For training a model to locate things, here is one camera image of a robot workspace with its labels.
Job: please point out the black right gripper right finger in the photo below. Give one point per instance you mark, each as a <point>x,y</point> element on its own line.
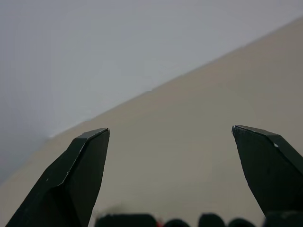
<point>267,170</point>

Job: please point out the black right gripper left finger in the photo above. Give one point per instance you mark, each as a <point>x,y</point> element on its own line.
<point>71,179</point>

